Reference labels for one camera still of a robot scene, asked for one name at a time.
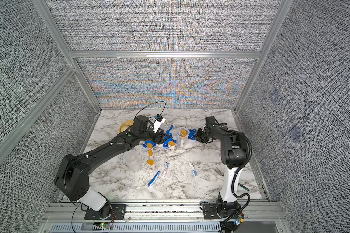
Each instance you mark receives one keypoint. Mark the blue toothbrush left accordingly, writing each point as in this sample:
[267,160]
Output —
[154,179]

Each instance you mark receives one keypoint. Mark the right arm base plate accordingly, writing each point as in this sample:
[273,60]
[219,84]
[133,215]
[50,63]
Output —
[215,211]

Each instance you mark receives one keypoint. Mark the green handled fork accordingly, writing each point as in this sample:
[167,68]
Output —
[219,172]

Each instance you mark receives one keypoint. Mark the orange cap bottle front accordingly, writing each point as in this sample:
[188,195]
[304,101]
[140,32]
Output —
[151,165]

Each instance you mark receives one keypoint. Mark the yellow steamer basket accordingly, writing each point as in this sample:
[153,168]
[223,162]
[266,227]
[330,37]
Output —
[125,125]

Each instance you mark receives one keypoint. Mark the blue toothbrush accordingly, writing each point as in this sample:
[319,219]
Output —
[154,179]
[168,131]

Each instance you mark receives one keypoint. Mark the orange cap bottle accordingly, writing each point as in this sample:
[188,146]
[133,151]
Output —
[151,165]
[151,153]
[183,137]
[171,147]

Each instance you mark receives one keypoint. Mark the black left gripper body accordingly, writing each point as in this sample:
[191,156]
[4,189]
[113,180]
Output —
[149,134]

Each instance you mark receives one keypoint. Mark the orange cap bottle lying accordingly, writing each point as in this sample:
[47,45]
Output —
[151,153]

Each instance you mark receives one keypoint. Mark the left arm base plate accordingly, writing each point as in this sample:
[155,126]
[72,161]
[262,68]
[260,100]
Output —
[108,212]

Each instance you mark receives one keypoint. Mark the toothpaste tube vertical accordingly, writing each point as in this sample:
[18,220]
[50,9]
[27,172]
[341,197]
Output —
[194,173]

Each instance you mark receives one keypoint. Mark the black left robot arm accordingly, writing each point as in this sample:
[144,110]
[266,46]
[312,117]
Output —
[72,177]

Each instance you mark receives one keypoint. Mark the toothpaste tube horizontal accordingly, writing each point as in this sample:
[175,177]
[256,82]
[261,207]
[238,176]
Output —
[164,172]

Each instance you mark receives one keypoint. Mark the aluminium front rail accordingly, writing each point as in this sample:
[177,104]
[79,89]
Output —
[174,211]

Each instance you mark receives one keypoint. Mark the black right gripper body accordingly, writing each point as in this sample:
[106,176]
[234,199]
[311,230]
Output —
[201,135]

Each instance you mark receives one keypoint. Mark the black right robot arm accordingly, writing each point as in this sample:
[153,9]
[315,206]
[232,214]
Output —
[236,152]

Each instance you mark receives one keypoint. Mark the blue lid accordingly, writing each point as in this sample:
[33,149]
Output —
[167,141]
[150,144]
[192,133]

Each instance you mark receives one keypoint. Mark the clear cup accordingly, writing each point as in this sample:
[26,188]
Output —
[132,160]
[178,136]

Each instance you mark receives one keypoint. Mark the blue toothbrush back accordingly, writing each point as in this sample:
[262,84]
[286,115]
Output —
[168,131]

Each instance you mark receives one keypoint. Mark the orange cap bottle upright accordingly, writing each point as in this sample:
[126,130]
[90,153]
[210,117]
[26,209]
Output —
[171,147]

